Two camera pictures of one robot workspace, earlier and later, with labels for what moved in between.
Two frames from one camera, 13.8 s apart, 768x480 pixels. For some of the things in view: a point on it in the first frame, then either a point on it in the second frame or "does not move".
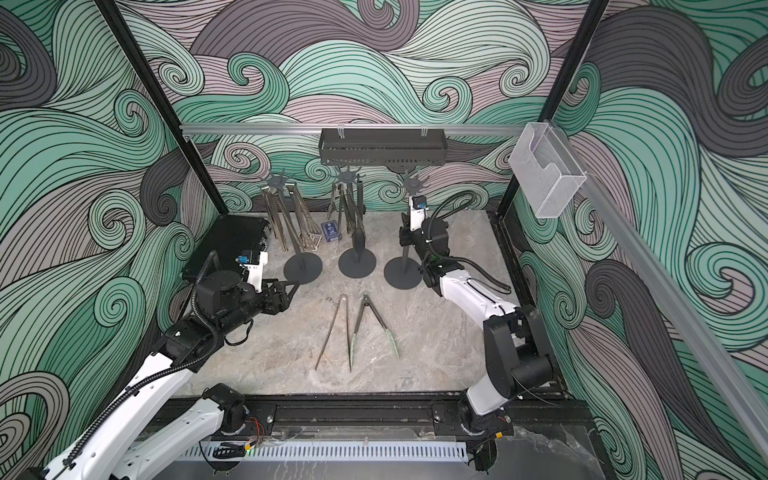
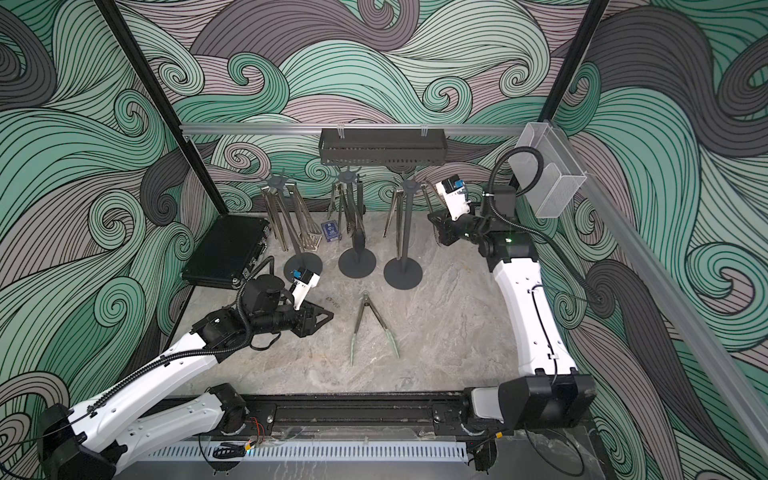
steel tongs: [342, 298] → [398, 201]
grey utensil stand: [357, 265] does not move
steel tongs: [269, 193] does not move
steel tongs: [308, 242] does not move
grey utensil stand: [406, 272] does not move
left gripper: [280, 302] → [306, 315]
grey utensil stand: [304, 268] does not move
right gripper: [406, 237] → [447, 226]
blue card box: [331, 231] does not move
